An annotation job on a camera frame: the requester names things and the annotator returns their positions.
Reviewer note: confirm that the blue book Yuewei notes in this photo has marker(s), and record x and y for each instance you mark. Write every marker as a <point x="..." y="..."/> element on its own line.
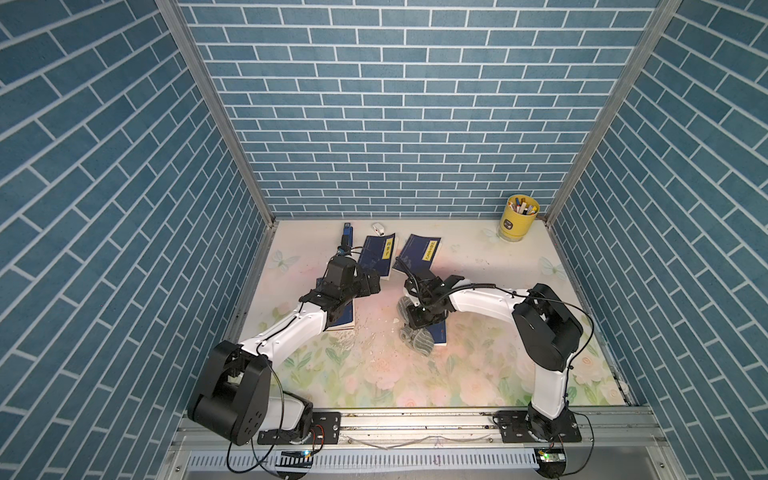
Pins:
<point x="417" y="255"/>

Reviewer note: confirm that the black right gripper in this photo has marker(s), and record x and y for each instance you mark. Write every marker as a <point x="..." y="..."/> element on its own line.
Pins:
<point x="416" y="323"/>

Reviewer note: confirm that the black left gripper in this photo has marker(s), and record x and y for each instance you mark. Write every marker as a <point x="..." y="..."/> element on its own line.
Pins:
<point x="364" y="289"/>

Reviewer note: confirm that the blue book Hanfeizi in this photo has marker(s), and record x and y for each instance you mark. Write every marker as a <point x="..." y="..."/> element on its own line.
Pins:
<point x="377" y="254"/>

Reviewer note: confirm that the yellow pen holder cup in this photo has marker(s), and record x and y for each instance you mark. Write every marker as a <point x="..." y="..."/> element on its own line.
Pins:
<point x="517" y="218"/>

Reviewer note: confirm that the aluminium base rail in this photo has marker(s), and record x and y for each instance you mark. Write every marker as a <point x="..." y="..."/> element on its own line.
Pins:
<point x="617" y="442"/>

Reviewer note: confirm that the blue black stapler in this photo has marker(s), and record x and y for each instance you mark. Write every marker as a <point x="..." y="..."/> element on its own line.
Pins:
<point x="346" y="241"/>

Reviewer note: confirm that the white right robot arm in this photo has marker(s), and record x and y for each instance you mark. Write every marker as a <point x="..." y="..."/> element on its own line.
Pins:
<point x="549" y="332"/>

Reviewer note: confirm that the blue book Mengxi notes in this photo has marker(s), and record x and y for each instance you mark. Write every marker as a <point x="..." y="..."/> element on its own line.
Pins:
<point x="337" y="319"/>

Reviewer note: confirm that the blue book Zhuangzi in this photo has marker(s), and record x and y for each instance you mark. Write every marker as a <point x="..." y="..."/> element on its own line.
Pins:
<point x="438" y="333"/>

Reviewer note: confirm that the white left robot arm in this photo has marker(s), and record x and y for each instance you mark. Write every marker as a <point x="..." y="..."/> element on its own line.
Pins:
<point x="232" y="395"/>

